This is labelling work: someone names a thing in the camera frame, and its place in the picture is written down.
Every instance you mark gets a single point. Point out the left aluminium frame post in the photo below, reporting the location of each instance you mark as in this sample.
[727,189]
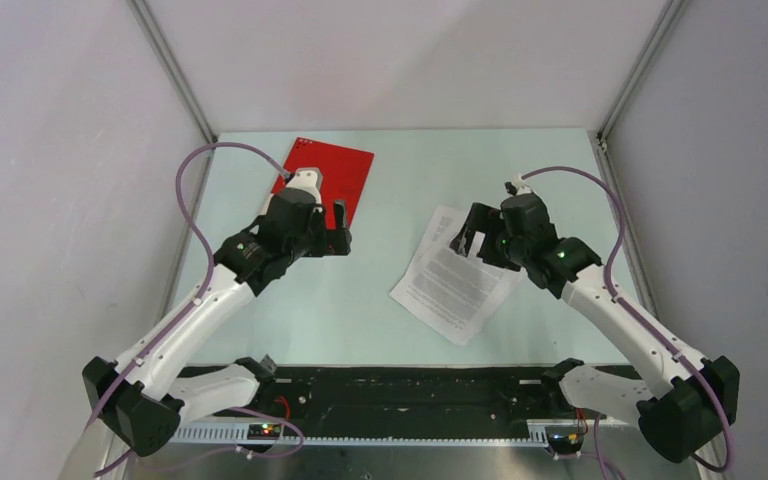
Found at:
[152,30]

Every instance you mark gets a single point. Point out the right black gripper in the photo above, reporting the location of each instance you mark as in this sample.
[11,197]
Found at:
[485,220]

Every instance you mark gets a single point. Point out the red and black folder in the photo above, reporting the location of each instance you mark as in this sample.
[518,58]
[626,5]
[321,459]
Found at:
[344,169]

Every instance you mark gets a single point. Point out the aluminium frame post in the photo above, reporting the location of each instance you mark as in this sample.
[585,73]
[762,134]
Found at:
[152,30]
[664,25]

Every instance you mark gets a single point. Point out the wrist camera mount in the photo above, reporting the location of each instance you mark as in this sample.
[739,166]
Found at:
[517,186]
[308,180]

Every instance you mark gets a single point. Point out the right aluminium frame post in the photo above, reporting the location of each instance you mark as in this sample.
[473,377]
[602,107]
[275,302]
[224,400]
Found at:
[664,25]

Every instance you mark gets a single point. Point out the controller board with leds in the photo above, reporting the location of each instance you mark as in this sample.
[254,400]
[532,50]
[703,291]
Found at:
[264,431]
[565,445]

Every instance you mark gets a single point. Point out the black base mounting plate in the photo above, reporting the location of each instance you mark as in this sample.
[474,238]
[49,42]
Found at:
[469,402]

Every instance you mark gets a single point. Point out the left controller board with LEDs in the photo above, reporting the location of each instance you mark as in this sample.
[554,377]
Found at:
[264,431]

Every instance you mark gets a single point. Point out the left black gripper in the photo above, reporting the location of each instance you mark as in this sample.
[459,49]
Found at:
[330,242]

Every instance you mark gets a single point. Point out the right controller board with LEDs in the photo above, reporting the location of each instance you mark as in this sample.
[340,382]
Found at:
[565,445]

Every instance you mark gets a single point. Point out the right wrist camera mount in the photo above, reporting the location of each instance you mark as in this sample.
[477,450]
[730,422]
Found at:
[517,186]

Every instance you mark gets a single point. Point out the white slotted cable duct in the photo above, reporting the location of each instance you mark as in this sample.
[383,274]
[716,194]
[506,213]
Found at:
[234,433]

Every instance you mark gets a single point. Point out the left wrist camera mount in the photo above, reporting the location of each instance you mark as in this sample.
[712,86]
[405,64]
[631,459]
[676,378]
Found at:
[308,180]

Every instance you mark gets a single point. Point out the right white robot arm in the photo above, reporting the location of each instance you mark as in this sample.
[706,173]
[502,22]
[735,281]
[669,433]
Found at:
[681,399]

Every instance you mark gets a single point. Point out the printed white paper sheets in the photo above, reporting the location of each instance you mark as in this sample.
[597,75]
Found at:
[451,294]

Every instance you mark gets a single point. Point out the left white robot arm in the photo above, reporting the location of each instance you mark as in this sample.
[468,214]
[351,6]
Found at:
[140,396]

